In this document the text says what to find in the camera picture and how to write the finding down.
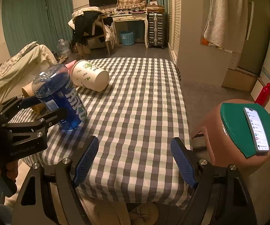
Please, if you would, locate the blue plastic bottle cup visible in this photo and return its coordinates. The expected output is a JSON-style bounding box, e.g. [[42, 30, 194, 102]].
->
[[31, 64, 87, 131]]

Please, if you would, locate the brown kraft paper cup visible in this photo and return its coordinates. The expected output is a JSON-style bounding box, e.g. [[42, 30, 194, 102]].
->
[[21, 82, 45, 115]]

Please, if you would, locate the white leaf-print paper cup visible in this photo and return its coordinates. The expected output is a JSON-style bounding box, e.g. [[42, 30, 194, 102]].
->
[[71, 60, 110, 92]]

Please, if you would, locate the beige bedding pile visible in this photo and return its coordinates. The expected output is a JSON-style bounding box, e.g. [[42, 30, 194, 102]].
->
[[0, 41, 57, 104]]

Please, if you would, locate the brown round stool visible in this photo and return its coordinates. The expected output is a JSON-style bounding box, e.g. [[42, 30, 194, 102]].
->
[[191, 99, 270, 173]]

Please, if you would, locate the clear water jug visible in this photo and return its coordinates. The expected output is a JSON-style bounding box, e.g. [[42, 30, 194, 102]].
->
[[57, 39, 71, 56]]

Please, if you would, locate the smartphone with lit screen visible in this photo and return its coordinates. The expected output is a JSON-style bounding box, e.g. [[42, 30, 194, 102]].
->
[[243, 107, 270, 153]]

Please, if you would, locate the checkered tablecloth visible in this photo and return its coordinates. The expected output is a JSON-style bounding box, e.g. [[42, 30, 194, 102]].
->
[[23, 57, 190, 209]]

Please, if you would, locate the green cushion pad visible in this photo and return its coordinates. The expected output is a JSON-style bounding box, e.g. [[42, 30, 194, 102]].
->
[[220, 103, 270, 158]]

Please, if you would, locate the teal curtain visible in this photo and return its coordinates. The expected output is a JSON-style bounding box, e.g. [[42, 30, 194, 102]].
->
[[1, 0, 73, 56]]

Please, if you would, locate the wooden chair with clothes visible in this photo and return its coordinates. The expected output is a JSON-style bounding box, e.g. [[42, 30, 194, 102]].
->
[[68, 6, 116, 58]]

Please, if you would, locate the teal laundry basket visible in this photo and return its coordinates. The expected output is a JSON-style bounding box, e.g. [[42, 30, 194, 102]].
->
[[120, 31, 135, 46]]

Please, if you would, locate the red bottle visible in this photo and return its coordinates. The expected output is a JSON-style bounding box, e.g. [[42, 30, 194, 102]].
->
[[255, 83, 270, 107]]

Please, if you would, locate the cardboard box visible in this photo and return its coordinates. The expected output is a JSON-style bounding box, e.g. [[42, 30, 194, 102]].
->
[[222, 69, 257, 92]]

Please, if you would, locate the white desk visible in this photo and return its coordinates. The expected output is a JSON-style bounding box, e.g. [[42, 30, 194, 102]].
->
[[111, 12, 149, 49]]

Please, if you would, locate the dark ribbed suitcase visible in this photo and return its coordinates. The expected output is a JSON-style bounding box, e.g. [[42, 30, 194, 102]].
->
[[148, 13, 167, 48]]

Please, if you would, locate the white hanging towel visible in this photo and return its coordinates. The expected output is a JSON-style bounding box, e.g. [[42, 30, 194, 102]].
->
[[203, 0, 248, 53]]

